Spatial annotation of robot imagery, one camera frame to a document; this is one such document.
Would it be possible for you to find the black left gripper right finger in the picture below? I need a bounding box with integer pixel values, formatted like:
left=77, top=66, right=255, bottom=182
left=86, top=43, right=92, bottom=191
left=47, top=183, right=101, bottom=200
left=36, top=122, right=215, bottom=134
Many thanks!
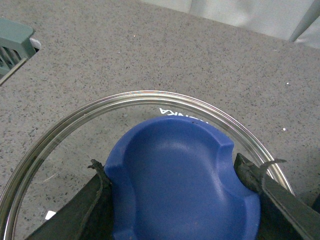
left=233, top=153, right=320, bottom=240

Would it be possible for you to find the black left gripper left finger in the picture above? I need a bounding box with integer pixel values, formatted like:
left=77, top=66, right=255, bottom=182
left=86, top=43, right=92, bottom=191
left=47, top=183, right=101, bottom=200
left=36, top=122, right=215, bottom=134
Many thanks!
left=27, top=159, right=113, bottom=240

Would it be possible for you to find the glass lid with blue knob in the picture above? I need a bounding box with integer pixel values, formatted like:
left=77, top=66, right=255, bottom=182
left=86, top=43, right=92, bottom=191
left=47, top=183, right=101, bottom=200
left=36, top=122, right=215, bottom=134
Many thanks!
left=0, top=91, right=293, bottom=240

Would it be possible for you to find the green dish rack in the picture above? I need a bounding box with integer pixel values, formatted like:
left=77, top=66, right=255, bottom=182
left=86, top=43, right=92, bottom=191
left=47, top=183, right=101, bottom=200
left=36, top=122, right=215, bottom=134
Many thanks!
left=0, top=18, right=42, bottom=85

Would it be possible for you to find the grey-white curtain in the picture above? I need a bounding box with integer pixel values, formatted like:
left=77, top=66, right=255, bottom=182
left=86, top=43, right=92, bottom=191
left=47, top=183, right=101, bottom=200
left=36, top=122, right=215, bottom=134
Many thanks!
left=150, top=0, right=320, bottom=49

